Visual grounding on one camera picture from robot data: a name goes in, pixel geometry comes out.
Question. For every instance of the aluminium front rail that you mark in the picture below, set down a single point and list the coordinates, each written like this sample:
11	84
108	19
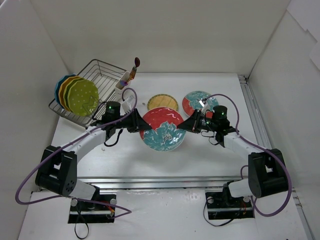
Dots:
108	184

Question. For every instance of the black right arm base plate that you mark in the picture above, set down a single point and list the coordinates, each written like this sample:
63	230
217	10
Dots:
221	208

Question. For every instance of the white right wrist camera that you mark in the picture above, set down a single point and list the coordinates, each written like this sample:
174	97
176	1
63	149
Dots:
205	106

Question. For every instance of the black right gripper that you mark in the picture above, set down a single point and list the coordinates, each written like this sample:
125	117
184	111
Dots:
195	123

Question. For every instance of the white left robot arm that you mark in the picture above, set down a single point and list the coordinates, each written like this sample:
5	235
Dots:
58	168

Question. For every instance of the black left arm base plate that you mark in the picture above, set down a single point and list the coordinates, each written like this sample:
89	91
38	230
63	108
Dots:
82	214

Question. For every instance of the yellow polka dot bowl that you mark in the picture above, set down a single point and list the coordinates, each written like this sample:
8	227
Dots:
60	93

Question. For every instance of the white cutlery holder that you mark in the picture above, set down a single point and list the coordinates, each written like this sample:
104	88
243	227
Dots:
121	85

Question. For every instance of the woven bamboo pattern plate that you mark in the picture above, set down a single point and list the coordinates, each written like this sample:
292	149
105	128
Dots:
162	100

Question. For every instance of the red plate with teal flower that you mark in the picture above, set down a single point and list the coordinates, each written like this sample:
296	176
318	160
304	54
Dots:
164	136

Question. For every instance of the blue polka dot bowl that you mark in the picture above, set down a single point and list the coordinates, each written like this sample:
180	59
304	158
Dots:
57	87

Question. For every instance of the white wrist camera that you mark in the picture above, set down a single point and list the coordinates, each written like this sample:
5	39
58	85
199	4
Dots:
128	104
205	106

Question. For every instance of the metal wire dish rack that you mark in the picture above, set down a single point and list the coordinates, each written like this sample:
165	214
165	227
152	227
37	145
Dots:
105	76

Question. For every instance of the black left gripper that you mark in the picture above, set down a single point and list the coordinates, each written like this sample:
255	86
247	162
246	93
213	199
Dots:
135	121

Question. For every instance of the green polka dot bowl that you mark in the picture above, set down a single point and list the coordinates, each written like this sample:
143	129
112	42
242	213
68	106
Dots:
71	82
83	97

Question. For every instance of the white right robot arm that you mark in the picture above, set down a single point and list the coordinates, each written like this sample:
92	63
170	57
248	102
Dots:
266	174

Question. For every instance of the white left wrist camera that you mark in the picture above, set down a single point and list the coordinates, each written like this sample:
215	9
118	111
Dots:
128	104

